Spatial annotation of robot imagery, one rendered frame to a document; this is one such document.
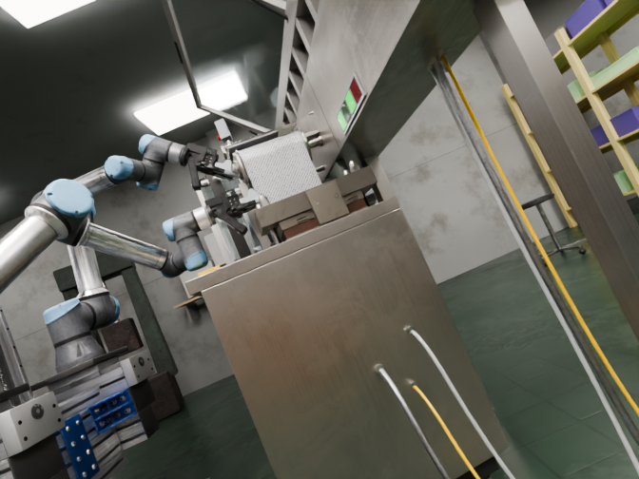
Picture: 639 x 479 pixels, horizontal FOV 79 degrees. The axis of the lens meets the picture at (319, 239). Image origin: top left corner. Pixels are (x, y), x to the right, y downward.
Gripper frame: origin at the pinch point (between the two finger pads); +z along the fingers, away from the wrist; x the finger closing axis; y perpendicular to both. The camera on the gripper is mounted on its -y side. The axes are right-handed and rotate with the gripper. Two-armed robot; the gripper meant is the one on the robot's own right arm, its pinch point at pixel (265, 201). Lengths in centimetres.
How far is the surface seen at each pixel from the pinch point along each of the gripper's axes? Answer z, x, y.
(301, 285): -2.9, -26.1, -32.7
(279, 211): 0.3, -20.0, -9.3
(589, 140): 51, -77, -29
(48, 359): -313, 476, 10
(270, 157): 8.0, -0.2, 14.2
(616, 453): 57, -36, -109
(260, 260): -11.0, -26.0, -21.6
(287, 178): 10.7, -0.3, 4.7
